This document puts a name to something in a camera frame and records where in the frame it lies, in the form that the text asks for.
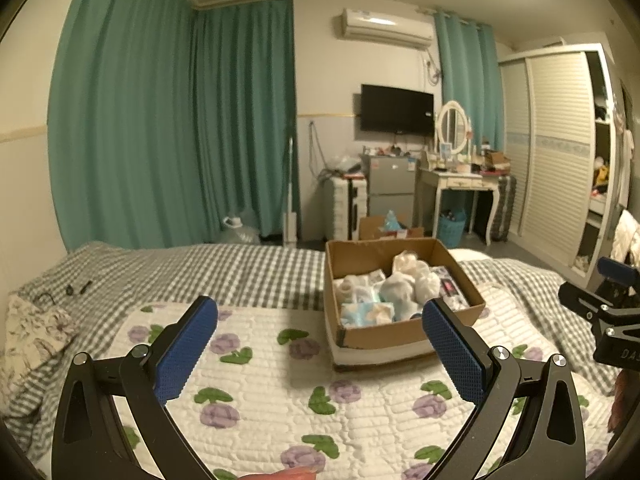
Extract pale blue white packet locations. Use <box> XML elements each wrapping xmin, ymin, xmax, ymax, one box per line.
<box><xmin>340</xmin><ymin>301</ymin><xmax>397</xmax><ymax>329</ymax></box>

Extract white floral quilt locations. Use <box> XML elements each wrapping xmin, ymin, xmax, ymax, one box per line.
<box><xmin>107</xmin><ymin>284</ymin><xmax>621</xmax><ymax>480</ymax></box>

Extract white suitcase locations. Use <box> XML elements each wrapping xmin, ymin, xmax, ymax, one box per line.
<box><xmin>322</xmin><ymin>176</ymin><xmax>371</xmax><ymax>242</ymax></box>

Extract clear plastic bag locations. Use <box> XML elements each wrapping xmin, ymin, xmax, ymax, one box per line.
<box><xmin>325</xmin><ymin>154</ymin><xmax>362</xmax><ymax>177</ymax></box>

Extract white slatted wardrobe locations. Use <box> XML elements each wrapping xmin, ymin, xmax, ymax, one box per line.
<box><xmin>500</xmin><ymin>44</ymin><xmax>627</xmax><ymax>277</ymax></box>

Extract person's left hand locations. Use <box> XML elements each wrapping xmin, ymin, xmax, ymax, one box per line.
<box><xmin>240</xmin><ymin>466</ymin><xmax>322</xmax><ymax>480</ymax></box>

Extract white oval mirror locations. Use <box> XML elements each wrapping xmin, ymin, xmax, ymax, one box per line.
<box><xmin>436</xmin><ymin>100</ymin><xmax>474</xmax><ymax>154</ymax></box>

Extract dark suitcase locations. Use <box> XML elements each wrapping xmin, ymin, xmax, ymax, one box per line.
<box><xmin>490</xmin><ymin>174</ymin><xmax>518</xmax><ymax>242</ymax></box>

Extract blue laundry basket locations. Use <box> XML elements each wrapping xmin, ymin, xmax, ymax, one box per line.
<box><xmin>439</xmin><ymin>209</ymin><xmax>467</xmax><ymax>249</ymax></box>

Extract dark printed packet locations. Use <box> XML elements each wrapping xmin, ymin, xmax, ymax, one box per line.
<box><xmin>432</xmin><ymin>266</ymin><xmax>472</xmax><ymax>312</ymax></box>

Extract floral print pillow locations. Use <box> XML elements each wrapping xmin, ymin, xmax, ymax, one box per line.
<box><xmin>0</xmin><ymin>292</ymin><xmax>82</xmax><ymax>397</ymax></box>

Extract white dressing table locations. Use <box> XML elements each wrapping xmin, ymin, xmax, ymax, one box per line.
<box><xmin>416</xmin><ymin>165</ymin><xmax>501</xmax><ymax>247</ymax></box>

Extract white air conditioner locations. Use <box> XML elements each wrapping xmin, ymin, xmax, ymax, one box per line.
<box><xmin>334</xmin><ymin>7</ymin><xmax>435</xmax><ymax>51</ymax></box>

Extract wide teal curtain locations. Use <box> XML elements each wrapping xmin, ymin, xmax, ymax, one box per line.
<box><xmin>47</xmin><ymin>0</ymin><xmax>197</xmax><ymax>252</ymax></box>

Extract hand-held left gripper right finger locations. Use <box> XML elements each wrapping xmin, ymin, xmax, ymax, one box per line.
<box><xmin>422</xmin><ymin>297</ymin><xmax>587</xmax><ymax>480</ymax></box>

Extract yellow plush toy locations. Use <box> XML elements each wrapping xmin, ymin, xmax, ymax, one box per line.
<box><xmin>592</xmin><ymin>159</ymin><xmax>612</xmax><ymax>194</ymax></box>

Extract blue plastic bag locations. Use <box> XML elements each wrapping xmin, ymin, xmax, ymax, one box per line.
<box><xmin>382</xmin><ymin>210</ymin><xmax>409</xmax><ymax>234</ymax></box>

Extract brown open box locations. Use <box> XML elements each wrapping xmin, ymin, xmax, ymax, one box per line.
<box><xmin>484</xmin><ymin>149</ymin><xmax>512</xmax><ymax>171</ymax></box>

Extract cream sock ball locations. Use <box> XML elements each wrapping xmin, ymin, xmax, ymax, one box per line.
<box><xmin>392</xmin><ymin>250</ymin><xmax>419</xmax><ymax>277</ymax></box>

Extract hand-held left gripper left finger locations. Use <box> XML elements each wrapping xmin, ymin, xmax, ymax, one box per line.
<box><xmin>50</xmin><ymin>295</ymin><xmax>219</xmax><ymax>480</ymax></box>

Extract white mesh sock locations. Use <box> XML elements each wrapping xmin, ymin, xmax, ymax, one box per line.
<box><xmin>412</xmin><ymin>265</ymin><xmax>442</xmax><ymax>302</ymax></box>

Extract narrow teal curtain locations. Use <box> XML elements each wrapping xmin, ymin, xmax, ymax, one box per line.
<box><xmin>432</xmin><ymin>10</ymin><xmax>507</xmax><ymax>154</ymax></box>

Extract clear water jug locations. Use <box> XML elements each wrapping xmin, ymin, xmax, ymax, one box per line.
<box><xmin>222</xmin><ymin>212</ymin><xmax>262</xmax><ymax>247</ymax></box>

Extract teal corner curtain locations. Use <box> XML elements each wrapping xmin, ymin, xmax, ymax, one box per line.
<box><xmin>192</xmin><ymin>0</ymin><xmax>302</xmax><ymax>239</ymax></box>

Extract white folded socks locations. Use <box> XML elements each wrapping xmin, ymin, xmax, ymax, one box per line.
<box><xmin>334</xmin><ymin>270</ymin><xmax>386</xmax><ymax>306</ymax></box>

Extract grey checked bed sheet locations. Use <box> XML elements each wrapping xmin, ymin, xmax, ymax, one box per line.
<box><xmin>5</xmin><ymin>241</ymin><xmax>632</xmax><ymax>466</ymax></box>

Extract white stick vacuum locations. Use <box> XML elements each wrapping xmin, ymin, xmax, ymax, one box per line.
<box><xmin>282</xmin><ymin>135</ymin><xmax>300</xmax><ymax>247</ymax></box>

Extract black wall television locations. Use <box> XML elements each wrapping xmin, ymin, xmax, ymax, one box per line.
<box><xmin>361</xmin><ymin>84</ymin><xmax>435</xmax><ymax>137</ymax></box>

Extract small floor cardboard box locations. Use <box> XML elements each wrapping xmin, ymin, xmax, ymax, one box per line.
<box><xmin>358</xmin><ymin>215</ymin><xmax>425</xmax><ymax>242</ymax></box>

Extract grey small fridge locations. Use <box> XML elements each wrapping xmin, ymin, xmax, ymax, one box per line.
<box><xmin>367</xmin><ymin>154</ymin><xmax>419</xmax><ymax>229</ymax></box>

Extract white sock bundle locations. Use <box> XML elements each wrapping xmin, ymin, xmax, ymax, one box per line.
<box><xmin>381</xmin><ymin>275</ymin><xmax>424</xmax><ymax>319</ymax></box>

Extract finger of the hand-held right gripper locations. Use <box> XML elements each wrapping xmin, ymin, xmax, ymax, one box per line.
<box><xmin>558</xmin><ymin>281</ymin><xmax>618</xmax><ymax>322</ymax></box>
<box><xmin>597</xmin><ymin>256</ymin><xmax>640</xmax><ymax>297</ymax></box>

